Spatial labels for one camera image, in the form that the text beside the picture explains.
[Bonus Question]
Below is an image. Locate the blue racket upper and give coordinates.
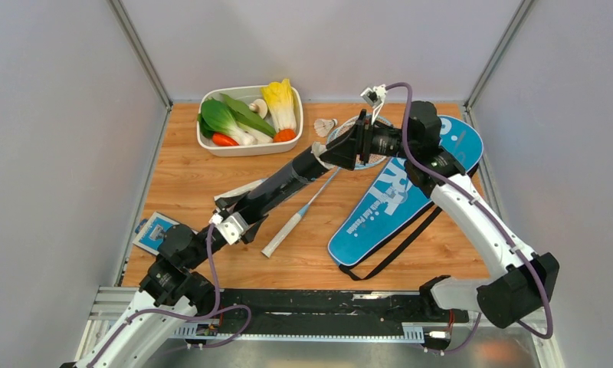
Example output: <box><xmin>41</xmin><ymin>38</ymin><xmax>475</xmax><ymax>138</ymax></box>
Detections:
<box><xmin>213</xmin><ymin>120</ymin><xmax>392</xmax><ymax>206</ymax></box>

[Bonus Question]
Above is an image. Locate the blue racket bag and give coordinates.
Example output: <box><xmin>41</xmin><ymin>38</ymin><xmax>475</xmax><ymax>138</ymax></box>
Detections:
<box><xmin>328</xmin><ymin>115</ymin><xmax>484</xmax><ymax>281</ymax></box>

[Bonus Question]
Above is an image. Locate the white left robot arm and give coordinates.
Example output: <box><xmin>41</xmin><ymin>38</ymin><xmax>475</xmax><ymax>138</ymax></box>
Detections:
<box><xmin>68</xmin><ymin>192</ymin><xmax>259</xmax><ymax>367</ymax></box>

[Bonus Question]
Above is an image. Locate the black shuttlecock tube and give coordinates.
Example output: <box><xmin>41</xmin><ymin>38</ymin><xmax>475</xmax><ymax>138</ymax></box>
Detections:
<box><xmin>251</xmin><ymin>148</ymin><xmax>331</xmax><ymax>213</ymax></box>

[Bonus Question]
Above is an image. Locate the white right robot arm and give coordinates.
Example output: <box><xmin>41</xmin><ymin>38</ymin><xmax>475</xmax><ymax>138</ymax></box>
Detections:
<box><xmin>327</xmin><ymin>101</ymin><xmax>559</xmax><ymax>328</ymax></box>

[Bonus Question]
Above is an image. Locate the orange carrot toy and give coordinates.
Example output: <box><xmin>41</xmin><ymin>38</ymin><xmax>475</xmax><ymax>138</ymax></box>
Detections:
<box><xmin>273</xmin><ymin>128</ymin><xmax>297</xmax><ymax>143</ymax></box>

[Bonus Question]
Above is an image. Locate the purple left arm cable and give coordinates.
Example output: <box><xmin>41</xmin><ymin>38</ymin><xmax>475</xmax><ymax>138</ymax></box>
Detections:
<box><xmin>85</xmin><ymin>223</ymin><xmax>253</xmax><ymax>368</ymax></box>

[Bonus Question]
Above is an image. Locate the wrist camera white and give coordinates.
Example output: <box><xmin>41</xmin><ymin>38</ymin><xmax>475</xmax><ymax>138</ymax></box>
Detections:
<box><xmin>209</xmin><ymin>211</ymin><xmax>251</xmax><ymax>245</ymax></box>
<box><xmin>360</xmin><ymin>84</ymin><xmax>387</xmax><ymax>124</ymax></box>

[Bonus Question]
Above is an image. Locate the red pepper toy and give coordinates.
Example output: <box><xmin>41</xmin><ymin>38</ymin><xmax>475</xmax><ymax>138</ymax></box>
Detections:
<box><xmin>211</xmin><ymin>133</ymin><xmax>239</xmax><ymax>146</ymax></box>

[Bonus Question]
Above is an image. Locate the blue racket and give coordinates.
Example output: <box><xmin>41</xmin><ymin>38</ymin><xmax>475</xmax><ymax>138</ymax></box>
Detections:
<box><xmin>213</xmin><ymin>120</ymin><xmax>392</xmax><ymax>206</ymax></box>
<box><xmin>261</xmin><ymin>118</ymin><xmax>386</xmax><ymax>258</ymax></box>

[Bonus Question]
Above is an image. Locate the beige mushroom toy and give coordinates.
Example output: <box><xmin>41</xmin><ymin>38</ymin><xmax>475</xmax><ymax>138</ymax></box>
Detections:
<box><xmin>248</xmin><ymin>98</ymin><xmax>268</xmax><ymax>119</ymax></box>

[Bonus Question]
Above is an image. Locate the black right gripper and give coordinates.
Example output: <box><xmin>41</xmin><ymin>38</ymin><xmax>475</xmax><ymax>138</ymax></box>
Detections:
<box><xmin>319</xmin><ymin>109</ymin><xmax>416</xmax><ymax>170</ymax></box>

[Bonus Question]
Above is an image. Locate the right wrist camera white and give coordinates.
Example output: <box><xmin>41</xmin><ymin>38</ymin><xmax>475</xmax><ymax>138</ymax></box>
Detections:
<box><xmin>360</xmin><ymin>84</ymin><xmax>387</xmax><ymax>124</ymax></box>

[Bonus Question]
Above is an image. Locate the blue book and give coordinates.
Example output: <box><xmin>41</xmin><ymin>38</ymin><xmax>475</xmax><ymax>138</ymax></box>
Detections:
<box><xmin>132</xmin><ymin>212</ymin><xmax>179</xmax><ymax>255</ymax></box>

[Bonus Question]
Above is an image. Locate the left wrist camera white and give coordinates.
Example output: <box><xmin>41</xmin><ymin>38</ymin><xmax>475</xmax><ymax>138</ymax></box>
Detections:
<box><xmin>209</xmin><ymin>211</ymin><xmax>251</xmax><ymax>245</ymax></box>

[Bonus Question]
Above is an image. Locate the blue racket lower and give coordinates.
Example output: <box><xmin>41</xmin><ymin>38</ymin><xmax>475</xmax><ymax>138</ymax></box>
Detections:
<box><xmin>261</xmin><ymin>118</ymin><xmax>386</xmax><ymax>258</ymax></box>

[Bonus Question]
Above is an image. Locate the green leaf vegetable toy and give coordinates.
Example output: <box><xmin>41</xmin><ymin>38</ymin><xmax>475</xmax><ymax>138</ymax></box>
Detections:
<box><xmin>221</xmin><ymin>94</ymin><xmax>276</xmax><ymax>139</ymax></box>

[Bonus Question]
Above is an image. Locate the white shuttlecock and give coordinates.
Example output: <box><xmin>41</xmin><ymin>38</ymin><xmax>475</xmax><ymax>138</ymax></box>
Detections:
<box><xmin>310</xmin><ymin>142</ymin><xmax>333</xmax><ymax>168</ymax></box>
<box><xmin>313</xmin><ymin>118</ymin><xmax>338</xmax><ymax>137</ymax></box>

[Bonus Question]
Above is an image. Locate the white rectangular tray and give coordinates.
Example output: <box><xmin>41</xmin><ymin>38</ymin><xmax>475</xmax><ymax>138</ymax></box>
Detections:
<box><xmin>196</xmin><ymin>85</ymin><xmax>304</xmax><ymax>157</ymax></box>

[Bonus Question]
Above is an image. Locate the green bok choy toy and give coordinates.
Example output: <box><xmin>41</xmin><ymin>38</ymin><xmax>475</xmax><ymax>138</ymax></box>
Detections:
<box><xmin>198</xmin><ymin>99</ymin><xmax>257</xmax><ymax>146</ymax></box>

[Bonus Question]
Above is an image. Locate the yellow cabbage toy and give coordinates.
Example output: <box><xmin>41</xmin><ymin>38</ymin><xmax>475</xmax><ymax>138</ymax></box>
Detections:
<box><xmin>261</xmin><ymin>78</ymin><xmax>297</xmax><ymax>132</ymax></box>

